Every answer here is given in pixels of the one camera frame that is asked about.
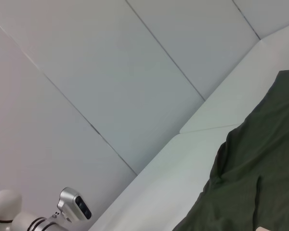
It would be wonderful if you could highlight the dark green FREE print t-shirt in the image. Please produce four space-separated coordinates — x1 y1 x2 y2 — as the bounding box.
172 68 289 231

